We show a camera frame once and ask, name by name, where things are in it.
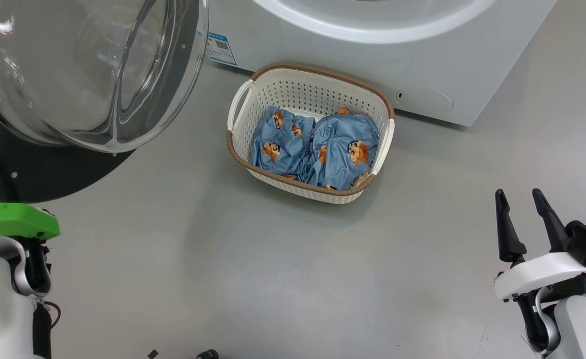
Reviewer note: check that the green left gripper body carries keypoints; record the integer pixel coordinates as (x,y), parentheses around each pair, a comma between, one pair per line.
(14,219)

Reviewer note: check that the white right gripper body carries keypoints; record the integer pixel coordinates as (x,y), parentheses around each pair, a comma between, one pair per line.
(542,271)

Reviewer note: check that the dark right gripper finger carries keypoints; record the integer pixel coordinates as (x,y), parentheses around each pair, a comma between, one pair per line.
(552,224)
(508,234)

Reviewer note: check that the round glass washing machine door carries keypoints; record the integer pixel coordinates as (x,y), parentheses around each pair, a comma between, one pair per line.
(73,75)

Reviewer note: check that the blue cartoon print garment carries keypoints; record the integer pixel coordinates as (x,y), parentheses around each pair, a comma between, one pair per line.
(278,144)
(343,149)

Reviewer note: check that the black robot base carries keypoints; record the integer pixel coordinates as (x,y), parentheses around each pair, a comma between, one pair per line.
(207,355)

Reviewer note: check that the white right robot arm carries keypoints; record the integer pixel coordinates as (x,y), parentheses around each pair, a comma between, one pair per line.
(572,329)

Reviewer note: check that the white perforated brown-rimmed laundry basket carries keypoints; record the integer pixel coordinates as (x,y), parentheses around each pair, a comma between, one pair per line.
(313,87)

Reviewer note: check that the round white filter cover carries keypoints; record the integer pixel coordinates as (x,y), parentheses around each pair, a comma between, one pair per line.
(422,100)

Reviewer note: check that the blue energy label sticker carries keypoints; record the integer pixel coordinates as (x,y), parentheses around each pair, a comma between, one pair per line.
(220,49)

